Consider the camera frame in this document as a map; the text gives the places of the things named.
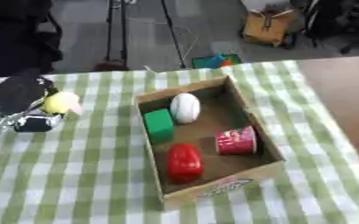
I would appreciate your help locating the red can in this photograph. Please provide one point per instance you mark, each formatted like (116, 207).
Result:
(235, 141)

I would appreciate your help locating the green and orange toy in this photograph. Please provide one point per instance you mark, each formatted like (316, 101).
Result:
(215, 61)

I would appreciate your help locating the black tripod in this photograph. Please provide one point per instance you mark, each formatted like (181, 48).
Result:
(120, 35)

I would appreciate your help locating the red toy pepper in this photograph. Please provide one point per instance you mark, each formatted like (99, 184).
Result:
(184, 162)

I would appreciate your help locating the tan bag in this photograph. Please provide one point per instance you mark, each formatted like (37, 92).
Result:
(267, 27)

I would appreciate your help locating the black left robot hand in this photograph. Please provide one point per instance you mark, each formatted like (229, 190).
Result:
(15, 94)

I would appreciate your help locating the yellow ball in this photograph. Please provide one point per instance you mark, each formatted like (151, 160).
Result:
(60, 102)

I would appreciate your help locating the black office chair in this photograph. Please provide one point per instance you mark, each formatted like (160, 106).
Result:
(341, 20)

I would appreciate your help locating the tan cardboard box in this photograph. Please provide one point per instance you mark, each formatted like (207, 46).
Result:
(218, 172)

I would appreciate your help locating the green block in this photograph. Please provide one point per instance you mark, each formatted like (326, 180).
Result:
(159, 126)

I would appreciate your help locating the white baseball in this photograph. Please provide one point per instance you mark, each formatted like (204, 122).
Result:
(185, 108)

